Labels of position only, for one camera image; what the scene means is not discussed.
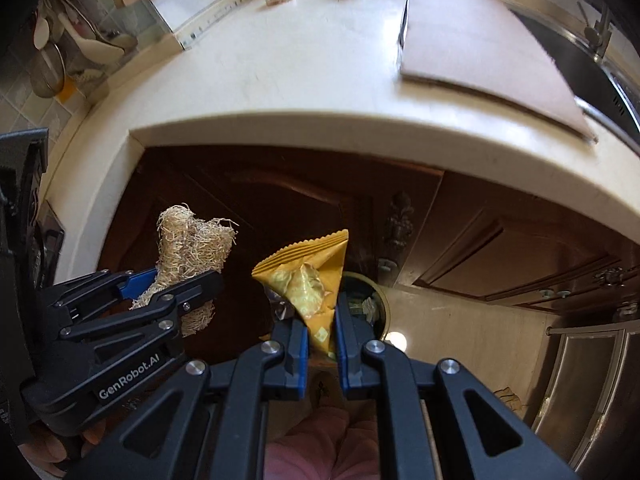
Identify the white dish brush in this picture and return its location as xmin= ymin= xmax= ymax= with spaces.
xmin=67 ymin=66 xmax=108 ymax=85

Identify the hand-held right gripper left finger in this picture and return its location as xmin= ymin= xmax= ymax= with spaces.
xmin=65 ymin=305 xmax=311 ymax=480

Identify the person's left hand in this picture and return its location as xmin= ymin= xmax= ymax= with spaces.
xmin=22 ymin=417 xmax=108 ymax=478

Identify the yellow snack packet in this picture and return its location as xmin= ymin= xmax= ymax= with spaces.
xmin=251 ymin=229 xmax=350 ymax=361

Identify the white ladle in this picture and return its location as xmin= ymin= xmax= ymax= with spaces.
xmin=57 ymin=0 xmax=138 ymax=63

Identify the stainless steel appliance door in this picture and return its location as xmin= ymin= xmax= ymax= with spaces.
xmin=530 ymin=325 xmax=640 ymax=480

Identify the brown wooden cabinet door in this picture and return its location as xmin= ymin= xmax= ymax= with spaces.
xmin=400 ymin=172 xmax=640 ymax=311
xmin=97 ymin=147 xmax=443 ymax=361

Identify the brown cardboard sheet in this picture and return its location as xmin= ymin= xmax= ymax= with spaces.
xmin=397 ymin=0 xmax=598 ymax=143

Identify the white hanging spoon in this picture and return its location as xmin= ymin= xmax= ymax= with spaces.
xmin=32 ymin=15 xmax=53 ymax=51

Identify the round dark trash bin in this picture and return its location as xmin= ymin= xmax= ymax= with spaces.
xmin=340 ymin=272 xmax=391 ymax=346

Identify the beige loofah sponge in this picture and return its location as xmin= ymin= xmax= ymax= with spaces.
xmin=129 ymin=203 xmax=239 ymax=338

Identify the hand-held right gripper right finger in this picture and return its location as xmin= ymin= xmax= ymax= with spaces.
xmin=335 ymin=290 xmax=581 ymax=480

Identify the steel kitchen faucet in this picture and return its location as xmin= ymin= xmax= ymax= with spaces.
xmin=577 ymin=0 xmax=613 ymax=58

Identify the stainless steel double sink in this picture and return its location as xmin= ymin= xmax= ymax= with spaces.
xmin=510 ymin=5 xmax=640 ymax=151

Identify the yellow slipper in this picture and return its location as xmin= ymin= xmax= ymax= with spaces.
xmin=312 ymin=375 xmax=341 ymax=408

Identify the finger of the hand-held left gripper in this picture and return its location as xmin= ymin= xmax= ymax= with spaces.
xmin=42 ymin=267 xmax=161 ymax=323
xmin=57 ymin=270 xmax=225 ymax=356

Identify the metal mesh strainer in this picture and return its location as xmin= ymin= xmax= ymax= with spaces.
xmin=30 ymin=42 xmax=67 ymax=100

